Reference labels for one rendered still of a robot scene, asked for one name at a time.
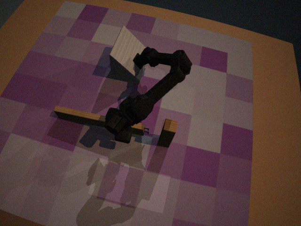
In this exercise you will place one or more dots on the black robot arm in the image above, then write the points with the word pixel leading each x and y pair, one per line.
pixel 142 105

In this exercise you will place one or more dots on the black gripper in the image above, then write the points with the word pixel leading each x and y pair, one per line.
pixel 125 134

